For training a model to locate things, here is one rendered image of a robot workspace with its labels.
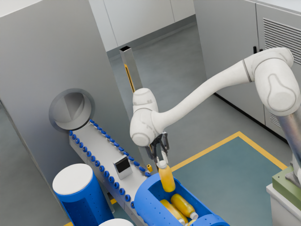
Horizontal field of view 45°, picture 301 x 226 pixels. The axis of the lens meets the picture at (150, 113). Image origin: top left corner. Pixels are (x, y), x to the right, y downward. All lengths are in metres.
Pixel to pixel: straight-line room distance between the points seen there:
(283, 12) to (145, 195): 1.86
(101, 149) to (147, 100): 1.30
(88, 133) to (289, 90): 2.04
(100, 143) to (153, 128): 1.45
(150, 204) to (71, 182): 0.74
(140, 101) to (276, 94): 0.58
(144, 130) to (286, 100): 0.54
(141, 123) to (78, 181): 1.09
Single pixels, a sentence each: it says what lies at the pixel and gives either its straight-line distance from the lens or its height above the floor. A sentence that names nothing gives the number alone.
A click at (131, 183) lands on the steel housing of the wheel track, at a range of 2.47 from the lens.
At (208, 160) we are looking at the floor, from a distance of 3.84.
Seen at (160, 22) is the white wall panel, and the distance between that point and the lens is 6.70.
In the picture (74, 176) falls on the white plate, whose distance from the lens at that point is 2.54.
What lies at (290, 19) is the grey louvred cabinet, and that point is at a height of 1.38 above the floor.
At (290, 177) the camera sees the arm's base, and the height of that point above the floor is 1.10.
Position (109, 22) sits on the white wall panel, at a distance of 6.32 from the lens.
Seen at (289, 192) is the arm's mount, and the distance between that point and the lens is 2.06.
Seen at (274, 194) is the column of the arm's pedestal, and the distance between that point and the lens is 2.15.
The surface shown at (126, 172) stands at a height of 0.96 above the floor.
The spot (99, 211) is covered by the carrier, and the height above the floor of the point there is 0.77.
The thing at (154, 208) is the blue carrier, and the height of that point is 1.20.
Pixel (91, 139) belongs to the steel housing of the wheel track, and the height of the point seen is 0.93.
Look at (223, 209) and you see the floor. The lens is 3.40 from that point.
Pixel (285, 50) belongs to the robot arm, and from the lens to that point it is 1.55.
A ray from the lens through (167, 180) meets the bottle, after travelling 1.92.
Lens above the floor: 2.61
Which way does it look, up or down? 33 degrees down
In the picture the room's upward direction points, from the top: 16 degrees counter-clockwise
